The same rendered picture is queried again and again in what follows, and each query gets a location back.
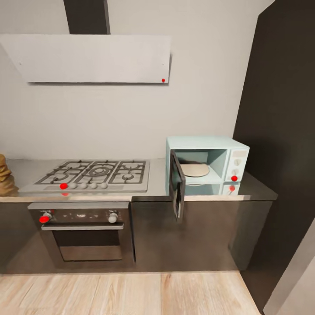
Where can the microwave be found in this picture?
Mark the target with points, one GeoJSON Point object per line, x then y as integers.
{"type": "Point", "coordinates": [202, 159]}

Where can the burner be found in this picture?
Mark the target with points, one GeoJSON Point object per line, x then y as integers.
{"type": "Point", "coordinates": [122, 175]}

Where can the fridge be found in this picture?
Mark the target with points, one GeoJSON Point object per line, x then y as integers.
{"type": "Point", "coordinates": [276, 120]}

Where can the range hood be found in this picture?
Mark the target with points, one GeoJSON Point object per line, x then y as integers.
{"type": "Point", "coordinates": [89, 53]}

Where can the oven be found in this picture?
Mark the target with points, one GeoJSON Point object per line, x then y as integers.
{"type": "Point", "coordinates": [86, 234]}

